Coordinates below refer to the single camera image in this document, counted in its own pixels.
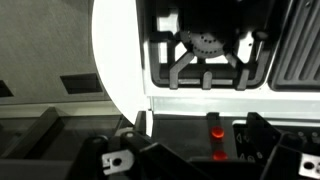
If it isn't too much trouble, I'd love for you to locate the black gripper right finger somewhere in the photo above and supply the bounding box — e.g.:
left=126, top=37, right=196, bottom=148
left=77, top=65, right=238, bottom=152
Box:
left=246, top=112, right=320, bottom=180

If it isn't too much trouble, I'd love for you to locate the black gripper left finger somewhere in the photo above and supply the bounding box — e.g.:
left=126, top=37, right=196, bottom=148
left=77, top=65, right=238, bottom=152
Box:
left=68, top=111, right=213, bottom=180

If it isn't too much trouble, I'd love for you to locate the lower right orange button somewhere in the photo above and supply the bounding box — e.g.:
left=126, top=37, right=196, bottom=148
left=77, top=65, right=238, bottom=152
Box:
left=212, top=150, right=228, bottom=160

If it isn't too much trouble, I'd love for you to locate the orange button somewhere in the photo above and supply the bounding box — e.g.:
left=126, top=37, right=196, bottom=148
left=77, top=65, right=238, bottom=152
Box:
left=212, top=150, right=228, bottom=160
left=211, top=126, right=224, bottom=139

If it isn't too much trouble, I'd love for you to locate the top right orange button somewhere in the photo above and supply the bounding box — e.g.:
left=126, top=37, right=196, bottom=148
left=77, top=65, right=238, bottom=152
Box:
left=211, top=126, right=224, bottom=139

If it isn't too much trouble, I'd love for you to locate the grey toy stove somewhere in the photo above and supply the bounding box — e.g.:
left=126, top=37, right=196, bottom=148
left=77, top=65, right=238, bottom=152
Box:
left=136, top=0, right=319, bottom=163

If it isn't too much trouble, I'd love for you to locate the black centre griddle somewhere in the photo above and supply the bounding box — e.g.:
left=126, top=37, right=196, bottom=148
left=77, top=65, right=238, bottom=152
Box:
left=269, top=0, right=320, bottom=92

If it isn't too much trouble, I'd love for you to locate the black right burner grate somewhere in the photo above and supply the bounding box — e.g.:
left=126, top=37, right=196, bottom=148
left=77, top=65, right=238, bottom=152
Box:
left=148, top=0, right=273, bottom=92

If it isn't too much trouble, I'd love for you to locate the dark metal frame shelf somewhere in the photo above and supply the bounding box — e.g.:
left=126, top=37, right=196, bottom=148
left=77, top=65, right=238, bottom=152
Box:
left=0, top=71, right=134, bottom=161

